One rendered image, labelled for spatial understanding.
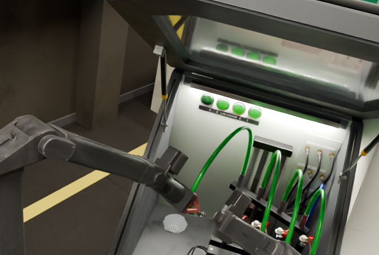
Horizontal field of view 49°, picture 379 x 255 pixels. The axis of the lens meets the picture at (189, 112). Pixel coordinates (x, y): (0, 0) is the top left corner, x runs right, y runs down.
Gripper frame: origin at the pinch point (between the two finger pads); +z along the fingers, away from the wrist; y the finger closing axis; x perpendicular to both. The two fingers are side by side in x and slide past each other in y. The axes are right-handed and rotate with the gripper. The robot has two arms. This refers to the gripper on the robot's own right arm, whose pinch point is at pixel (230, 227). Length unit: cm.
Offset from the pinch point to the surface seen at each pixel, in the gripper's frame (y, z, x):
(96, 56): 76, 131, 170
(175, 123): 26.1, 8.1, 37.1
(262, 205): 12.8, 15.9, -4.8
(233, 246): -5.0, 14.8, -1.5
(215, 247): -8.2, 11.5, 3.5
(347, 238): 13.7, 7.5, -34.5
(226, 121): 34.2, 6.9, 18.9
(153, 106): 79, 227, 151
